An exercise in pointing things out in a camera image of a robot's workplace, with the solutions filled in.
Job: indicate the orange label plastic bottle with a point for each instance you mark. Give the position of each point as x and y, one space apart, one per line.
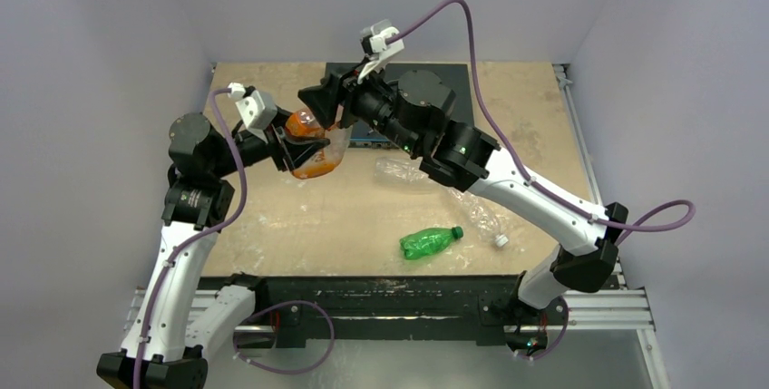
323 149

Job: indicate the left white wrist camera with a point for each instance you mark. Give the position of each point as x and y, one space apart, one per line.
256 108

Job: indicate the large clear plastic bottle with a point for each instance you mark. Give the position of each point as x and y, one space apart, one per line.
403 175

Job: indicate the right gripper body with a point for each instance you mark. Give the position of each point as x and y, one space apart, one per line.
345 97

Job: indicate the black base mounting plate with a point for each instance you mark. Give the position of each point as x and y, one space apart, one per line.
480 308

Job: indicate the slim clear plastic bottle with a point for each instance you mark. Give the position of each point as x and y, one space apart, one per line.
477 214

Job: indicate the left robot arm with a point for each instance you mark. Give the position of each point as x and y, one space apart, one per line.
167 347

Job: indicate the aluminium frame rail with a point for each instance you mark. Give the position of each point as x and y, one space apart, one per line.
610 310

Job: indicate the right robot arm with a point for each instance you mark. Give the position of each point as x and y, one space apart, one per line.
468 159

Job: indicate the black network switch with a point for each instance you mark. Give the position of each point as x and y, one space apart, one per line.
453 75

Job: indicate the green plastic bottle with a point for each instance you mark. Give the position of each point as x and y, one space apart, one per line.
429 242

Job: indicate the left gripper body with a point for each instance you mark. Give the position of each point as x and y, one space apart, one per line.
251 150

